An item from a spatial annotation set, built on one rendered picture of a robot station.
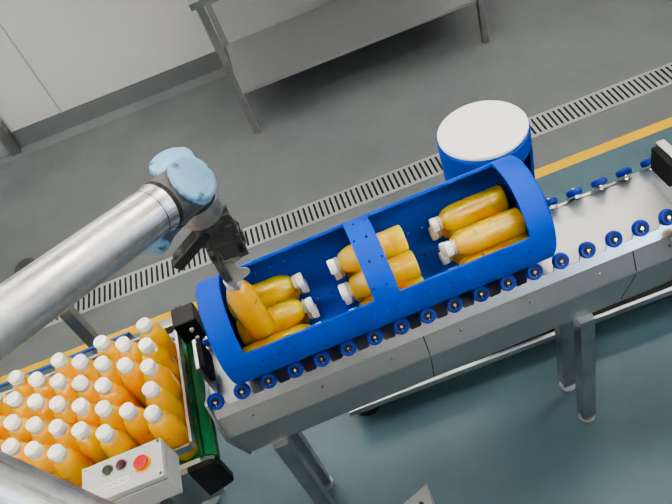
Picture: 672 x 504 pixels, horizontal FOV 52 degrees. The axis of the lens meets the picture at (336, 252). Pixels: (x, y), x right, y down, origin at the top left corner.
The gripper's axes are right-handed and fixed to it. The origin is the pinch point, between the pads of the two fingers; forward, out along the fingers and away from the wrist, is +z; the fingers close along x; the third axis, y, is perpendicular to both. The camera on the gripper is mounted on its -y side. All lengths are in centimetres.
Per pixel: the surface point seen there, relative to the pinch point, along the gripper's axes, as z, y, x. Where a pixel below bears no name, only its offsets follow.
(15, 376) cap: 19, -69, 18
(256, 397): 37.9, -9.6, -5.4
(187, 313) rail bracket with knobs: 29.9, -22.0, 25.7
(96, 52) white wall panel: 80, -74, 336
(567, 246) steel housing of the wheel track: 38, 83, 2
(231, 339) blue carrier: 12.6, -6.3, -5.7
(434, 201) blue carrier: 20, 54, 19
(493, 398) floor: 130, 58, 21
